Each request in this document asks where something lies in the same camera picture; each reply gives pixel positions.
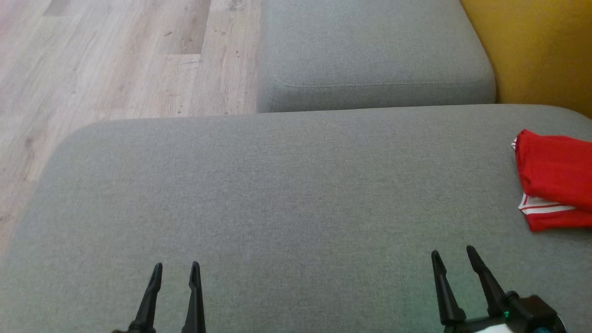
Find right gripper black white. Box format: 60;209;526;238
431;245;515;333

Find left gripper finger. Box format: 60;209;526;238
129;262;164;333
181;261;207;333

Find red shorts with white stripes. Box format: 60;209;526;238
511;129;592;233

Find grey sofa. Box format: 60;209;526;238
0;104;592;333

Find yellow cushion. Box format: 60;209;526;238
460;0;592;118

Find grey sofa side cushion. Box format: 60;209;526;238
256;0;498;114

